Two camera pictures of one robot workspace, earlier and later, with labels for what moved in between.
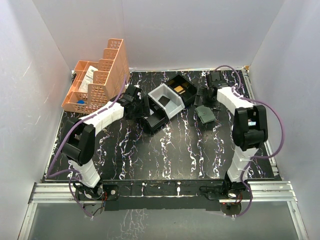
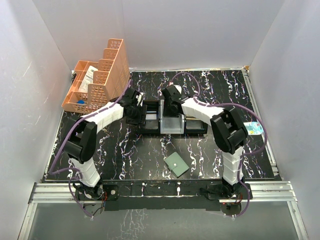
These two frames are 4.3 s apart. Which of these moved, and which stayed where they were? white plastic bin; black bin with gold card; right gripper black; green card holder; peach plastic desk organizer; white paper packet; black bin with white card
Moved: right gripper black; black bin with gold card; black bin with white card; green card holder; white plastic bin
Stayed: peach plastic desk organizer; white paper packet
